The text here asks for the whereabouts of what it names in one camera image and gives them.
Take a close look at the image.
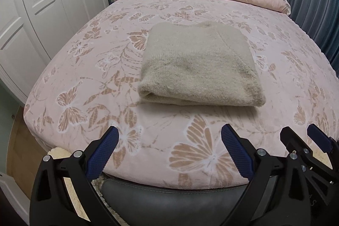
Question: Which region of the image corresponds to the white wardrobe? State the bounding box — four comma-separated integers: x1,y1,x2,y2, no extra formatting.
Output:
0,0,117,101

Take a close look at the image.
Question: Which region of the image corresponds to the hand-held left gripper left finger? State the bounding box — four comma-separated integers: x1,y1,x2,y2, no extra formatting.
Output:
29,125,120,226

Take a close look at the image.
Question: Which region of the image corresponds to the grey curtain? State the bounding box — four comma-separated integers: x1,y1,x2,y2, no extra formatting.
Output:
280,0,339,64

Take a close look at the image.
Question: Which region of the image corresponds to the beige knitted sweater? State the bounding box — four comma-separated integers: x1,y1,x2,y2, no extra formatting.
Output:
138,21,266,107

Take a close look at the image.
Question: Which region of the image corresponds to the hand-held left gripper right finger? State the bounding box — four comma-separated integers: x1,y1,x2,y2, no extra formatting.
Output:
221,123,316,226

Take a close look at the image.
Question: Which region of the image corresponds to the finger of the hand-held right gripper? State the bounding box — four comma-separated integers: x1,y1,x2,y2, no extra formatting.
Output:
280,126,336,199
307,123,339,155

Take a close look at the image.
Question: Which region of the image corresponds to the pink butterfly bed blanket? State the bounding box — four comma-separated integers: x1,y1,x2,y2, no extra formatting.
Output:
23,0,339,189

